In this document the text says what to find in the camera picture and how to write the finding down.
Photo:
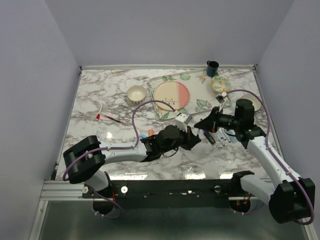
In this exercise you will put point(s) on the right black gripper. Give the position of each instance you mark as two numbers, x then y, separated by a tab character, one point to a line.
208	123

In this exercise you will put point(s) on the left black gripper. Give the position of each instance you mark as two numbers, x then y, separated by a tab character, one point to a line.
190	140

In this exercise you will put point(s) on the purple highlighter black cap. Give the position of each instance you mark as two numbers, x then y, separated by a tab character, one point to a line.
209	137

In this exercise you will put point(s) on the blue acrylic marker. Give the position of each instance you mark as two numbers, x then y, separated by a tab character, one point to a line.
221	139

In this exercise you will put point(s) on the orange highlighter cap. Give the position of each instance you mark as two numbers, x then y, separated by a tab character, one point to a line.
150	132

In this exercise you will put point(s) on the light blue highlighter cap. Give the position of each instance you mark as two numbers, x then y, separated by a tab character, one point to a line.
143	135

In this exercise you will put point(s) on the pink red pen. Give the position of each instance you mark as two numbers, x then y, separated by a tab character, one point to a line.
113	119

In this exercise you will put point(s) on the blue cap thin marker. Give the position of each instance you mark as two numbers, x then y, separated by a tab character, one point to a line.
99	135

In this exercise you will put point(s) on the red cap whiteboard marker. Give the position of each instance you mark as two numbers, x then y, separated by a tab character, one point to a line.
99	112

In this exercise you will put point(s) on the light blue highlighter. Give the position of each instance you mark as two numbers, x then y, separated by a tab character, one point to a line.
233	139

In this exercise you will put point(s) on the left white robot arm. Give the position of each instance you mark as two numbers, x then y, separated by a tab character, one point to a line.
84	160

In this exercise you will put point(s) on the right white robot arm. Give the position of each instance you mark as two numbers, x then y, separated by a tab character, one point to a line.
290	197

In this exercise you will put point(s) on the floral rectangular serving tray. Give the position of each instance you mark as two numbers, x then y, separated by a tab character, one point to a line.
202	97

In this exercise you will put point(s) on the floral yellow rimmed bowl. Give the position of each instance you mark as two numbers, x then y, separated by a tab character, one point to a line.
220	84

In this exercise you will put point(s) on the cream and pink plate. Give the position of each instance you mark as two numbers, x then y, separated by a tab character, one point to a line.
173	93

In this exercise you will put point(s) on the teal rimmed white bowl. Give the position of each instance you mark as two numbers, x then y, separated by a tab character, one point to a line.
255	101

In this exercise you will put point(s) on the dark blue mug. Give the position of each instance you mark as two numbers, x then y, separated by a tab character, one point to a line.
212	68

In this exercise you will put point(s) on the white bowl blue stripes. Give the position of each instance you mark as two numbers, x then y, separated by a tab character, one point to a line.
136	94

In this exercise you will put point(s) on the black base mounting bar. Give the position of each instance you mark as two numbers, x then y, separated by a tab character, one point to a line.
164	194

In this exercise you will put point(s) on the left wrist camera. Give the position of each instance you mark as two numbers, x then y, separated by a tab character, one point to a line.
182	120

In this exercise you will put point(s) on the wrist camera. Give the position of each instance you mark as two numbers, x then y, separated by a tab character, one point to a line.
222	98
182	120

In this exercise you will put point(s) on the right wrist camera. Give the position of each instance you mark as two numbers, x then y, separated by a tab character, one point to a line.
222	98

